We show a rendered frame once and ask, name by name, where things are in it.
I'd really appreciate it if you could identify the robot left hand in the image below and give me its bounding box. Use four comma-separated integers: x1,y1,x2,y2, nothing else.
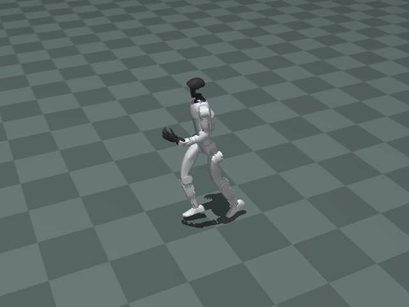
162,128,185,145

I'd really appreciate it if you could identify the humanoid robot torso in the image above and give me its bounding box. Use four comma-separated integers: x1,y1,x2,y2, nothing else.
190,98,217,155

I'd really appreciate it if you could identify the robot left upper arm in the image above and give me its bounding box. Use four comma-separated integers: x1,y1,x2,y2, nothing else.
199,106,210,136

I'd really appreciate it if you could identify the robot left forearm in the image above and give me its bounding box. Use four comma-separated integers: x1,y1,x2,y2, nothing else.
178,133,208,146

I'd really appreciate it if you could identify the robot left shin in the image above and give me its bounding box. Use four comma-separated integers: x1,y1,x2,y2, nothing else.
218,181,238,207

